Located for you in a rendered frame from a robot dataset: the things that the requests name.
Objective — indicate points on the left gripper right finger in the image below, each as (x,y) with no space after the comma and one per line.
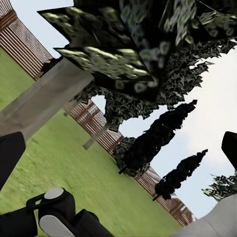
(229,147)

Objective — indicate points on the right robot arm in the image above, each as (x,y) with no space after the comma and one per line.
(58,218)

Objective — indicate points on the bush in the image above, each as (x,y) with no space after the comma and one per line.
(118,152)

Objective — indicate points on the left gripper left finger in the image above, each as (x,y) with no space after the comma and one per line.
(12,147)

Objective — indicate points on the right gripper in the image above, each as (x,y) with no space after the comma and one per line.
(5,226)

